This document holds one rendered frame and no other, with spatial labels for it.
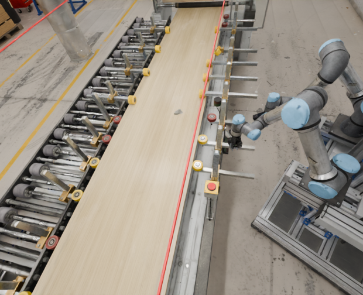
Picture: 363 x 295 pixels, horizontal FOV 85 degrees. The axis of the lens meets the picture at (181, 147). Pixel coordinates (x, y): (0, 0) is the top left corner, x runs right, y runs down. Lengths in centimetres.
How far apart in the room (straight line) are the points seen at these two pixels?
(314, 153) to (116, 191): 123
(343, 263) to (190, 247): 129
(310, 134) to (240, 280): 155
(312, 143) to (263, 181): 152
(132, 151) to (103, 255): 75
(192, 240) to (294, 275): 108
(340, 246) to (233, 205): 94
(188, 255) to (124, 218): 52
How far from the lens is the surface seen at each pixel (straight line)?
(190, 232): 161
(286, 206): 223
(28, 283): 175
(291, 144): 292
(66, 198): 176
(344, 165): 126
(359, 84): 167
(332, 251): 224
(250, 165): 259
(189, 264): 158
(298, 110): 95
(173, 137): 166
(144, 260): 134
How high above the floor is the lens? 219
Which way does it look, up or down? 54 degrees down
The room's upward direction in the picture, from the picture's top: 10 degrees counter-clockwise
